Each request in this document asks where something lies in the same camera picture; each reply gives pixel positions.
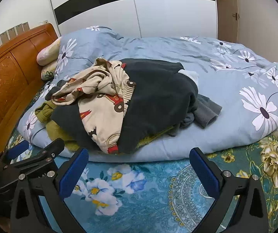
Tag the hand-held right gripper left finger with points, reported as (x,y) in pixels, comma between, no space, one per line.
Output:
(73,172)

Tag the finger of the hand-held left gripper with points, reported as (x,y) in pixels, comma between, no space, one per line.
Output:
(47,154)
(17,149)

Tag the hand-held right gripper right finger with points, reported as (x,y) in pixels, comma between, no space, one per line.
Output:
(204,172)

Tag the cream car print garment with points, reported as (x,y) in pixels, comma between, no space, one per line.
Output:
(97,111)

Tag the green knitted garment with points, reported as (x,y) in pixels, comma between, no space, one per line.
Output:
(47,116)

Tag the teal floral blanket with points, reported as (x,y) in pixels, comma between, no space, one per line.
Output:
(153,199)

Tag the grey garment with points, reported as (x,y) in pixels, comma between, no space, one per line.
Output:
(206,111)

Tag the wooden headboard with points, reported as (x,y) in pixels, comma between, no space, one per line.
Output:
(8,77)

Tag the green flower print pillow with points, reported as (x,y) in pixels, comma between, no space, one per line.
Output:
(48,74)

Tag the dark navy garment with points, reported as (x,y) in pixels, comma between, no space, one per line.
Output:
(158,97)

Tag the white garment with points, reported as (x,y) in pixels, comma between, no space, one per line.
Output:
(192,75)

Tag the cream floral pillow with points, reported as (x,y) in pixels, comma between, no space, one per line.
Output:
(47,53)

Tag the light blue floral duvet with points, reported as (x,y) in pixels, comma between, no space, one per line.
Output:
(177,58)

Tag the beige door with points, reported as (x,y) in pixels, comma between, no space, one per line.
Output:
(227,19)

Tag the white wardrobe with black stripe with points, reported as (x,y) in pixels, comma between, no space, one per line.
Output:
(173,17)

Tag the grey wall switch plate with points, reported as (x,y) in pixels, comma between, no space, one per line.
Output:
(26,26)
(11,33)
(19,29)
(3,37)

